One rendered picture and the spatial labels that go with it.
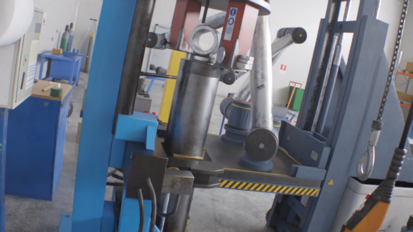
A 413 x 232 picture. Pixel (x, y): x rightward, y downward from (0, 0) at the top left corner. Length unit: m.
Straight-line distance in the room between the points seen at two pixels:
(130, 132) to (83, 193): 0.46
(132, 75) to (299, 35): 1.79
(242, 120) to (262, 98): 0.79
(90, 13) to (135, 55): 10.97
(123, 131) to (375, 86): 1.80
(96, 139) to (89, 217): 0.44
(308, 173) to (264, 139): 0.56
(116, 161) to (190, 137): 0.39
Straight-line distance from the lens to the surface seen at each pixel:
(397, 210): 3.05
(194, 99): 1.60
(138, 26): 1.45
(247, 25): 1.54
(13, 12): 1.05
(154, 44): 2.17
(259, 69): 1.95
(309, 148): 2.67
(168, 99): 4.27
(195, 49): 1.64
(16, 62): 1.32
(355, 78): 2.42
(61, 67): 8.51
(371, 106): 2.55
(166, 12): 12.51
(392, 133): 2.76
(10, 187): 3.15
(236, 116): 2.72
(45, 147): 2.92
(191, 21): 1.80
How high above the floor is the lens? 1.52
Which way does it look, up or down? 10 degrees down
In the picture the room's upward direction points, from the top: 12 degrees clockwise
